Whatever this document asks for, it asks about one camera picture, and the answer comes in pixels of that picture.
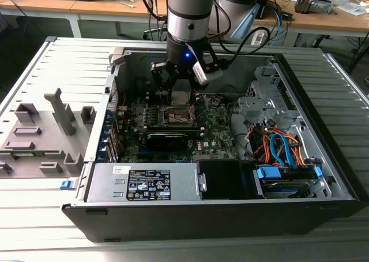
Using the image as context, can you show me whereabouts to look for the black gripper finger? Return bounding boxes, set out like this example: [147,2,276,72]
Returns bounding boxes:
[180,70,201,104]
[150,60,178,104]

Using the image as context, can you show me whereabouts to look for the silver CPU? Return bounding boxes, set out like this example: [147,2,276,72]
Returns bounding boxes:
[171,89,191,105]

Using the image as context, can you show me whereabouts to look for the CPU socket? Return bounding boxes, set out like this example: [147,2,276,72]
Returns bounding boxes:
[160,102,200,129]

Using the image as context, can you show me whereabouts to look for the CPU cooler copper fins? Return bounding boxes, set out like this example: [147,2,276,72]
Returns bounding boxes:
[293,0,311,14]

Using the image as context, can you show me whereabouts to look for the green motherboard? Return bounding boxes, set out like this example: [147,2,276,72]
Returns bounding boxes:
[116,92,240,163]

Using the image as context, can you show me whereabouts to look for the black graphics card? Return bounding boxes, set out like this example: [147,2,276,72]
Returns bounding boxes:
[145,132,190,152]

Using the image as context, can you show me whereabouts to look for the metal drive cage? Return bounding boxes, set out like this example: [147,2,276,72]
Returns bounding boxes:
[236,65,303,130]

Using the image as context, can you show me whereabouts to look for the black upright box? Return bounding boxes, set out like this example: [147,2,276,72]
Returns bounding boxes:
[255,0,272,20]

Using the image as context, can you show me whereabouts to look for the hard disk blue carrier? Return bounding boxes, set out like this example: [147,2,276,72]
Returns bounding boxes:
[253,163,322,200]

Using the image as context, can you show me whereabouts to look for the grey power supply unit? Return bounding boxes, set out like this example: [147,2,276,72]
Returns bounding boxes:
[85,162,208,204]

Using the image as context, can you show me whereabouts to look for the grey parts rack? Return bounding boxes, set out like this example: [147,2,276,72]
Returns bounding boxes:
[0,87,97,179]

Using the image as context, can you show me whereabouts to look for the wooden desk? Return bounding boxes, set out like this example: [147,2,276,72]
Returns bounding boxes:
[253,0,369,48]
[0,0,170,38]

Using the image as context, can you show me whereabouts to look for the black PC case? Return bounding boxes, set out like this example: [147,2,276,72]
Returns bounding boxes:
[61,47,366,244]

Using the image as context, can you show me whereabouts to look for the grey metal part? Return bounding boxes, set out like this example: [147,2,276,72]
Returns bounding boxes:
[310,0,333,14]

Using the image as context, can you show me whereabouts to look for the white paper sheet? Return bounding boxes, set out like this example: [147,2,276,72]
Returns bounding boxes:
[337,1,369,17]

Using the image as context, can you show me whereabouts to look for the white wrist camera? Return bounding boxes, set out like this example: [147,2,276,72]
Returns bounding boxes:
[192,61,224,86]

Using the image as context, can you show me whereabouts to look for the black camera cable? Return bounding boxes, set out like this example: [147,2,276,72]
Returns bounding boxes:
[217,27,271,70]

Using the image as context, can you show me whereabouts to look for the red black wire bundle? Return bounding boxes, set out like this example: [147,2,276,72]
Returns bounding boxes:
[247,125,268,160]

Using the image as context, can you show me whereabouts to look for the blue room cable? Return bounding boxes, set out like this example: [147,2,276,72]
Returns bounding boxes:
[272,8,289,46]

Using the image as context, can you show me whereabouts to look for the blue wire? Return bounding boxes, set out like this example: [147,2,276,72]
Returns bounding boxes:
[269,130,299,170]

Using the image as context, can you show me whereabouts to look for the orange wire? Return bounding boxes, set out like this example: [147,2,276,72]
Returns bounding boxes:
[263,128,307,167]

